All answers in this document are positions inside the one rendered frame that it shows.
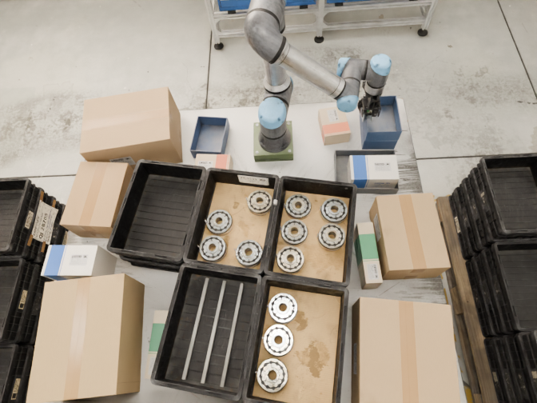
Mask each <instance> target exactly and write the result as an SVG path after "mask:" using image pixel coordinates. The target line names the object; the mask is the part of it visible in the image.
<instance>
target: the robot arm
mask: <svg viewBox="0 0 537 403"><path fill-rule="evenodd" d="M285 7H286V0H251V2H250V5H249V9H248V13H247V15H246V18H245V23H244V32H245V37H246V39H247V41H248V43H249V45H250V46H251V47H252V48H253V50H254V51H255V52H256V53H257V54H258V55H259V56H260V57H261V58H263V63H264V68H265V78H264V88H265V96H264V100H263V102H262V103H261V104H260V106H259V109H258V118H259V122H260V127H261V130H260V133H259V136H258V140H259V143H260V146H261V148H262V149H263V150H265V151H267V152H269V153H279V152H281V151H283V150H285V149H286V148H287V147H288V146H289V144H290V141H291V134H290V132H289V130H288V128H287V126H286V119H287V114H288V108H289V103H290V100H291V96H292V91H293V80H292V78H291V77H290V76H289V75H288V74H287V73H286V70H287V71H289V72H290V73H292V74H294V75H296V76H297V77H298V78H301V79H302V80H304V81H305V82H307V83H308V84H310V85H312V86H314V87H316V88H317V89H318V90H320V91H322V92H323V93H325V94H327V95H328V96H329V97H331V98H333V99H335V100H337V102H336V106H337V108H338V110H339V111H341V112H345V113H349V112H352V111H354V110H355V109H356V107H358V110H359V111H360V116H361V118H362V122H363V121H364V119H365V114H366V115H367V119H368V118H370V119H371V122H372V120H373V117H376V115H377V114H378V117H379V115H380V112H379V110H380V111H381V106H380V96H381V95H382V93H383V91H384V87H385V85H387V83H386V81H387V79H388V75H389V73H390V69H391V65H392V60H391V59H390V57H389V56H387V55H386V54H376V55H375V56H373V57H372V60H369V59H368V60H366V59H358V58H340V59H339V61H338V67H337V72H336V74H334V73H333V72H332V71H331V70H329V69H327V68H326V67H324V66H322V65H321V64H320V63H319V62H317V61H315V60H313V59H312V58H310V57H309V56H308V55H306V54H304V53H303V52H301V51H300V50H298V49H297V48H296V47H294V46H292V45H291V44H289V43H288V40H287V38H286V37H285V36H283V35H282V34H283V33H284V30H285V20H284V8H285ZM361 80H362V81H365V82H363V84H362V87H363V89H364V92H365V94H364V95H363V96H362V97H361V99H360V100H359V92H360V81H361ZM358 101H359V102H358ZM357 103H358V104H357Z"/></svg>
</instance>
